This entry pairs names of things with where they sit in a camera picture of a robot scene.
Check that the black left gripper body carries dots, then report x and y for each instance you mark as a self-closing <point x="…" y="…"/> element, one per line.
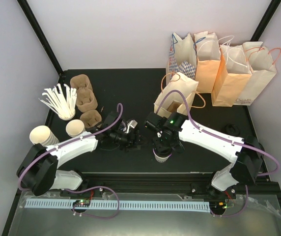
<point x="130" y="142"/>

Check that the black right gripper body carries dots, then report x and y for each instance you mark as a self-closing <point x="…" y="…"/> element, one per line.
<point x="165" y="144"/>

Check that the white paper cup GOOD print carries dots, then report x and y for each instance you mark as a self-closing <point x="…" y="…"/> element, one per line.
<point x="161" y="158"/>

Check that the cream paper bag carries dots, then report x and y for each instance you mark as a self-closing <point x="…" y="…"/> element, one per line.
<point x="181" y="89"/>

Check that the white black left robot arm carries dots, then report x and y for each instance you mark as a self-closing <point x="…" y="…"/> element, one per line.
<point x="40" y="170"/>

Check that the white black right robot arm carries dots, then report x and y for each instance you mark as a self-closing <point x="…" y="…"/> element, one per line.
<point x="243" y="155"/>

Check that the brown pulp carrier on table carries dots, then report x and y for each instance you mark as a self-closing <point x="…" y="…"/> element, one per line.
<point x="91" y="118"/>

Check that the brown pulp cup carrier stack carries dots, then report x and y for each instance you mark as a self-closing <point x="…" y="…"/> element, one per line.
<point x="86" y="99"/>

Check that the white cup of straws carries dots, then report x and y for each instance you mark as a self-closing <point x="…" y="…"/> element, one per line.
<point x="61" y="101"/>

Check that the blue patterned paper bag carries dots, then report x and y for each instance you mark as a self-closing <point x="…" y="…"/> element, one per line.
<point x="182" y="56"/>

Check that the kraft paper cup stack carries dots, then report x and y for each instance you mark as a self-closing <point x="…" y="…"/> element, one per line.
<point x="43" y="135"/>

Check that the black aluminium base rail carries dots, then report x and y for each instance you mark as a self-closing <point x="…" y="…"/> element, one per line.
<point x="197" y="186"/>

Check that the light blue cable duct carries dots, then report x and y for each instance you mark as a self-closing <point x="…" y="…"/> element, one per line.
<point x="120" y="205"/>

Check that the orange paper bag white handles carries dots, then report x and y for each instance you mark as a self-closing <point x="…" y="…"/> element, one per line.
<point x="232" y="76"/>

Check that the orange paper bag blue handles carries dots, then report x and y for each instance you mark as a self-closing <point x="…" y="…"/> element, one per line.
<point x="208" y="60"/>

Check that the beige paper bag orange handles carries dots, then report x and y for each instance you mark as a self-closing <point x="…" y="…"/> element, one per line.
<point x="263" y="69"/>

